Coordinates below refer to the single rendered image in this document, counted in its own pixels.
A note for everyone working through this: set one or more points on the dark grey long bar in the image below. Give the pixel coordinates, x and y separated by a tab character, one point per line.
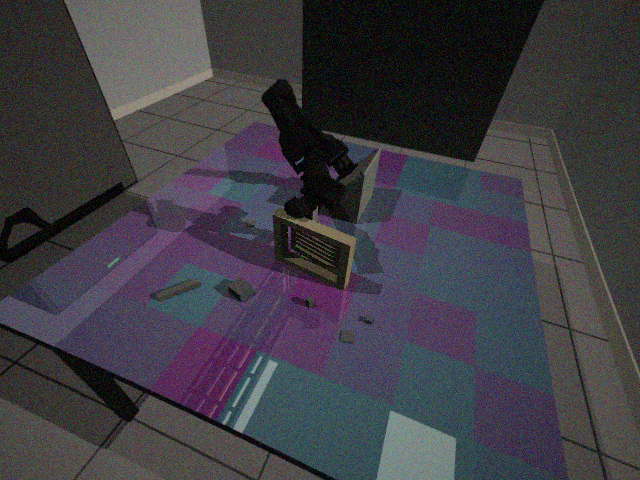
168	293

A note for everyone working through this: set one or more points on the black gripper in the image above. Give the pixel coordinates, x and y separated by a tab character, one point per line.
304	206

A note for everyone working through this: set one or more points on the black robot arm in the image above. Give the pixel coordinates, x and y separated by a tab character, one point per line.
300	137

